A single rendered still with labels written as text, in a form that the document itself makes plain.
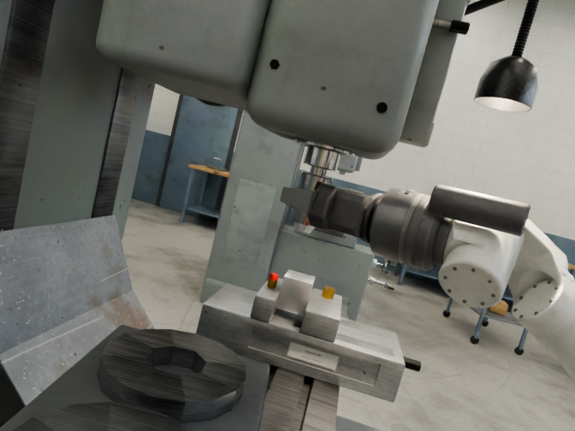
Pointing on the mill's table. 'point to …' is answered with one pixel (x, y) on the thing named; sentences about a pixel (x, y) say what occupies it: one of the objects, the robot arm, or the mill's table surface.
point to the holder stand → (151, 387)
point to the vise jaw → (322, 315)
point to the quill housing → (340, 70)
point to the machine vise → (303, 342)
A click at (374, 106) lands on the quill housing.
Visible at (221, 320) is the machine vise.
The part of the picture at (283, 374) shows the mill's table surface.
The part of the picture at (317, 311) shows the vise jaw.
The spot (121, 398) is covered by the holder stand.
